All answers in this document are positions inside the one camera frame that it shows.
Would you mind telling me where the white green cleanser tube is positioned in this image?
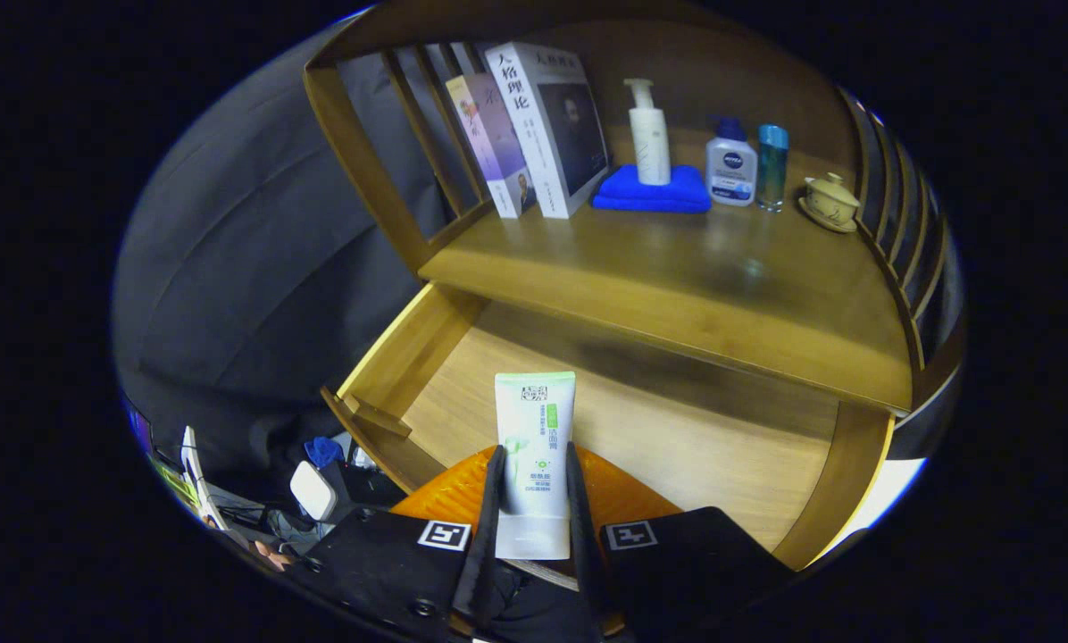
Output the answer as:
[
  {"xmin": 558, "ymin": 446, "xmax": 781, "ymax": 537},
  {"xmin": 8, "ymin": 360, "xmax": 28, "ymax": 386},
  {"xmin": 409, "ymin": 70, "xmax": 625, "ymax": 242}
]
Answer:
[{"xmin": 494, "ymin": 371, "xmax": 578, "ymax": 562}]

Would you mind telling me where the brown wooden cabinet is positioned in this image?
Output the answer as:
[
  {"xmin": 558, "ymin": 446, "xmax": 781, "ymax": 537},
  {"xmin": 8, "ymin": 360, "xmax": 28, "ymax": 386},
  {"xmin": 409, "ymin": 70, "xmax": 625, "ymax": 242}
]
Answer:
[{"xmin": 302, "ymin": 0, "xmax": 968, "ymax": 465}]

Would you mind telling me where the white flat board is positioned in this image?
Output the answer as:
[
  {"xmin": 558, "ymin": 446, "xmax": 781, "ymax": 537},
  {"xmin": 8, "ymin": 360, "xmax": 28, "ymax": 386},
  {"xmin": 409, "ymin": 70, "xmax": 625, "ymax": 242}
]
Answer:
[{"xmin": 820, "ymin": 457, "xmax": 930, "ymax": 559}]

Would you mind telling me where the tan lidded teacup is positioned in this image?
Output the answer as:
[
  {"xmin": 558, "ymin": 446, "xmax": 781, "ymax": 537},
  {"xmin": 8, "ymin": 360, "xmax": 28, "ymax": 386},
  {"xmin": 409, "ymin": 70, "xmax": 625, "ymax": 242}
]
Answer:
[{"xmin": 798, "ymin": 172, "xmax": 861, "ymax": 234}]

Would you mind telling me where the small blue rag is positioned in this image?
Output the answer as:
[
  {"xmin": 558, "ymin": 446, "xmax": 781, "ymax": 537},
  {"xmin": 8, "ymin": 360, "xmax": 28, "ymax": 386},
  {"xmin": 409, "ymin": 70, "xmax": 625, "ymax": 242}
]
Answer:
[{"xmin": 305, "ymin": 436, "xmax": 346, "ymax": 470}]

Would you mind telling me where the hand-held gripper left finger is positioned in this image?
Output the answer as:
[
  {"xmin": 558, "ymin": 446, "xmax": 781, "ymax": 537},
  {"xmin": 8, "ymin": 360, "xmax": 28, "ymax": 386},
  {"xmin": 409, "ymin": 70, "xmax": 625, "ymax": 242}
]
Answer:
[{"xmin": 275, "ymin": 444, "xmax": 508, "ymax": 643}]

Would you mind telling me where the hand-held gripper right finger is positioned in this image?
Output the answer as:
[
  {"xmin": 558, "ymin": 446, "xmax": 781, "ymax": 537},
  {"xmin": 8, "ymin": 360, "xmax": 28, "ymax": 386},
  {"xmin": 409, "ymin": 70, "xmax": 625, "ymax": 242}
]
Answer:
[{"xmin": 565, "ymin": 442, "xmax": 798, "ymax": 643}]

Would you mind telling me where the white pump bottle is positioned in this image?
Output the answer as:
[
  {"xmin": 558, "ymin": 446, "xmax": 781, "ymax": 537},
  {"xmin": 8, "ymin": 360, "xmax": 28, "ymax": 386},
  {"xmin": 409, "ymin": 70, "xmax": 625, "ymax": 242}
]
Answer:
[{"xmin": 623, "ymin": 78, "xmax": 672, "ymax": 187}]

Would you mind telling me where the wooden countertop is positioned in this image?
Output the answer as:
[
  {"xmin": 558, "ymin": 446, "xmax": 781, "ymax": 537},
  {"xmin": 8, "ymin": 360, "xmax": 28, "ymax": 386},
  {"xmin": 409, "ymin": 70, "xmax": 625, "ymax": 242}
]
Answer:
[{"xmin": 418, "ymin": 125, "xmax": 914, "ymax": 413}]

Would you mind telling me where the thick white book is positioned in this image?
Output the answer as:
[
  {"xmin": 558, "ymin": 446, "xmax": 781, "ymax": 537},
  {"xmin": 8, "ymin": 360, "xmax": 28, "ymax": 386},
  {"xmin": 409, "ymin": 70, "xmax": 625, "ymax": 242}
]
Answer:
[{"xmin": 483, "ymin": 41, "xmax": 611, "ymax": 220}]

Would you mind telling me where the small white square box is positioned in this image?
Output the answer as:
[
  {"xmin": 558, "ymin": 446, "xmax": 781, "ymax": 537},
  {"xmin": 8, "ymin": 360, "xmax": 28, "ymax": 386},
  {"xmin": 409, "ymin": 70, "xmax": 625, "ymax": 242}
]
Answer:
[{"xmin": 289, "ymin": 460, "xmax": 338, "ymax": 523}]

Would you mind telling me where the brown wooden drawer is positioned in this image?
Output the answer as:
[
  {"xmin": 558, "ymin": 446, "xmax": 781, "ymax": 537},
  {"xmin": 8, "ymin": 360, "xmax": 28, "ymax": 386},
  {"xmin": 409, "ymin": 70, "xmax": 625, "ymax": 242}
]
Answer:
[{"xmin": 320, "ymin": 281, "xmax": 897, "ymax": 572}]

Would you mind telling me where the purple paperback book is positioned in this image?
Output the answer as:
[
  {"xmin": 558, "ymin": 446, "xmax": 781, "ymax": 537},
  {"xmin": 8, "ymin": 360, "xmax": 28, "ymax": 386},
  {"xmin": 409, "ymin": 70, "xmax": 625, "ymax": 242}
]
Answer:
[{"xmin": 446, "ymin": 73, "xmax": 538, "ymax": 220}]

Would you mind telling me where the white flat device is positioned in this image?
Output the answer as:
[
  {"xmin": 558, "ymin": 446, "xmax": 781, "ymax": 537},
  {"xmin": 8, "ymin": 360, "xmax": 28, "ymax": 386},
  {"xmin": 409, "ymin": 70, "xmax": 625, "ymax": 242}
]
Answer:
[{"xmin": 179, "ymin": 426, "xmax": 231, "ymax": 532}]

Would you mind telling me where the white bottle with blue cap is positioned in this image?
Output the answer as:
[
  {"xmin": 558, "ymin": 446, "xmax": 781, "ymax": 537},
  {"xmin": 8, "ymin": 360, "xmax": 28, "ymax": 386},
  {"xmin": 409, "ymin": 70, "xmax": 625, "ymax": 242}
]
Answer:
[{"xmin": 705, "ymin": 117, "xmax": 758, "ymax": 207}]

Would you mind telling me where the slim teal bottle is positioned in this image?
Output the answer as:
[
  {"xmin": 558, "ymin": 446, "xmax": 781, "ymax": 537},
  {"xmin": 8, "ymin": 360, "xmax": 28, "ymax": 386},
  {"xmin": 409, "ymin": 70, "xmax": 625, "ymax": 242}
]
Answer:
[{"xmin": 757, "ymin": 124, "xmax": 790, "ymax": 213}]

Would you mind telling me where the black backdrop cloth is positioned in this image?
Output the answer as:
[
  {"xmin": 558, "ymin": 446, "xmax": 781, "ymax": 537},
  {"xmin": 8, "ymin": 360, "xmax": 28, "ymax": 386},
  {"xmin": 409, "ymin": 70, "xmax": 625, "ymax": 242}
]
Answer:
[{"xmin": 113, "ymin": 27, "xmax": 463, "ymax": 474}]

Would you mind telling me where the blue folded cloth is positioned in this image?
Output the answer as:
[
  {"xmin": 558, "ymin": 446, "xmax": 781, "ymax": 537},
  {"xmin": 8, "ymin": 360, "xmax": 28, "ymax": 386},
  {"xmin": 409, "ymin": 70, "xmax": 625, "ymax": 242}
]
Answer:
[{"xmin": 591, "ymin": 163, "xmax": 713, "ymax": 214}]

